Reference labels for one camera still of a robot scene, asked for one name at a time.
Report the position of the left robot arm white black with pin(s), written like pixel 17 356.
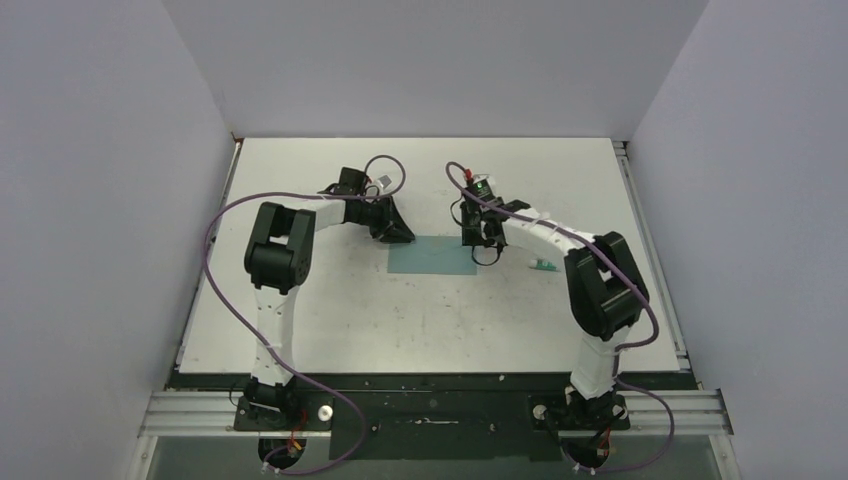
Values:
pixel 278 260

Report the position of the teal envelope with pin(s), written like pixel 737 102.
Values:
pixel 432 255

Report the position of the green glue stick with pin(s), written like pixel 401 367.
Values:
pixel 542 265

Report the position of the aluminium frame rail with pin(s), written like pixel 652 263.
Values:
pixel 213 414

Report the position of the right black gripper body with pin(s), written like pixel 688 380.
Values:
pixel 472 233

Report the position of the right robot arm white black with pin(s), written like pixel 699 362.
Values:
pixel 606 291

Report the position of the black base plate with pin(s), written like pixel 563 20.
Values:
pixel 537 416

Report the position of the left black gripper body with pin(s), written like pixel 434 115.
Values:
pixel 373 215

